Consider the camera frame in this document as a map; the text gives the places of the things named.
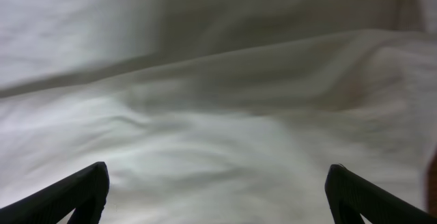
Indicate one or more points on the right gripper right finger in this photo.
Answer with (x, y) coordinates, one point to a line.
(353, 199)

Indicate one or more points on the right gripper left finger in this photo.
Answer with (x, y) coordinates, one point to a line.
(82, 195)

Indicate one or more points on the white t-shirt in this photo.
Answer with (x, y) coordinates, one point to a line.
(219, 111)

